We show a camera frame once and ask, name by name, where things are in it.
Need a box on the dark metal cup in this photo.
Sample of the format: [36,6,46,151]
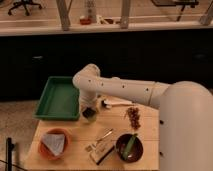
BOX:
[82,108,97,122]

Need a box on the black stand post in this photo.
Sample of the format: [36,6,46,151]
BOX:
[5,137,15,171]

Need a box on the grey folded cloth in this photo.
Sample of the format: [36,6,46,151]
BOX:
[42,133,65,156]

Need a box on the black office chair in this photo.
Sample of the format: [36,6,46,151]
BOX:
[8,0,42,16]

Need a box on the green vegetable stick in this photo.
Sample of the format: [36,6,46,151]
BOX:
[122,134,137,160]

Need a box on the white handled spoon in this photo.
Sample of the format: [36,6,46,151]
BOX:
[101,99,132,109]

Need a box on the green plastic tray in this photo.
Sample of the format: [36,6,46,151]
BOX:
[34,76,80,121]

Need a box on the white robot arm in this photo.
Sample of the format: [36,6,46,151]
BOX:
[73,64,213,171]

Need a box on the dark brown bowl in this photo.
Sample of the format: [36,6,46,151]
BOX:
[115,134,143,163]

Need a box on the orange bowl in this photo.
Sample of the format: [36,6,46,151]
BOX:
[38,128,70,160]

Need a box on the tan and black box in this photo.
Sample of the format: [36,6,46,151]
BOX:
[89,142,114,165]

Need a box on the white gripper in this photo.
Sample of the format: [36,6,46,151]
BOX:
[79,90,97,110]

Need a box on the red bowl on shelf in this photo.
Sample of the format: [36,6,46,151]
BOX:
[79,16,92,25]

